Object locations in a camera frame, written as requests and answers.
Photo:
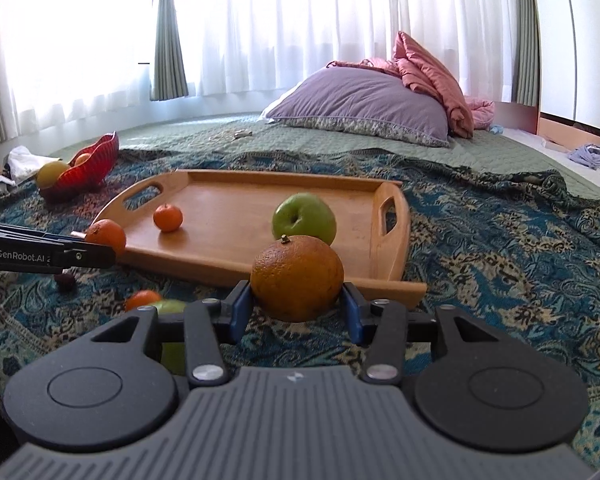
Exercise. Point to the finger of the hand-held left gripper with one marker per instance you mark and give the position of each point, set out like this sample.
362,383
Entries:
67,236
92,256

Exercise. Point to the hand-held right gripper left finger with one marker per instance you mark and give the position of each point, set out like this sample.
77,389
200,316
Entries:
239,312

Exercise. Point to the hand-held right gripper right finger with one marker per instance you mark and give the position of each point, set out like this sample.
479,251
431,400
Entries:
354,317

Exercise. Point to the smooth medium orange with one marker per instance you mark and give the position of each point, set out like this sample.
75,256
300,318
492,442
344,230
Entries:
109,234

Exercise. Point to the large rough-skinned orange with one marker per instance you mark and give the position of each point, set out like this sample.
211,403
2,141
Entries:
297,277

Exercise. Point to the dark purple plum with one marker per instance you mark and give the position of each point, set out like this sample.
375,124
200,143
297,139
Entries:
65,281

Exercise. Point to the yellow-green fruit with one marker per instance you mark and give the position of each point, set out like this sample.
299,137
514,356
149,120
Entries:
52,174

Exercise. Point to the small mandarin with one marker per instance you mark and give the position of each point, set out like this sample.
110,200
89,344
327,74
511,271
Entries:
168,217
141,300

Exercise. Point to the red glass bowl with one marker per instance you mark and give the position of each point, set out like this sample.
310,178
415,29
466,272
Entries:
87,172

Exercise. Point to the small orange fruit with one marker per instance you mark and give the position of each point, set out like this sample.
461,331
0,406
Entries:
82,159

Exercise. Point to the green apple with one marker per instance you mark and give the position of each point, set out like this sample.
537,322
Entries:
172,357
305,217

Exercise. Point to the blue patterned blanket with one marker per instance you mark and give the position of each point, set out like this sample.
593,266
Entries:
490,260

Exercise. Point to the green quilted bedspread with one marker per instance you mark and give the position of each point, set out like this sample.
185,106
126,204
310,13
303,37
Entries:
205,135

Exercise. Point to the small pale object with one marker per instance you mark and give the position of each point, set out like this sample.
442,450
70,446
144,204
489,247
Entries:
242,134

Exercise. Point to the purple pillow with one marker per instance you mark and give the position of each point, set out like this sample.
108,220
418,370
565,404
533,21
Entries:
360,97

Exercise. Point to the pink duvet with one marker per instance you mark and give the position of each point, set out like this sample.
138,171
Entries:
430,77

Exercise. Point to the wooden wardrobe base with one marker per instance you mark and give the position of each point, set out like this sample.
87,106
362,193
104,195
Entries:
570,132

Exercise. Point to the pale blue clothes pile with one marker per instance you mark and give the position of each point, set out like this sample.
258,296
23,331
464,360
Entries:
591,155

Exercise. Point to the white sheer curtain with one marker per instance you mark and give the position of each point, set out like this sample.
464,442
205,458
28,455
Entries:
280,15

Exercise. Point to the white wardrobe door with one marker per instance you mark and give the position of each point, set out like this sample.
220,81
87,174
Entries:
580,35

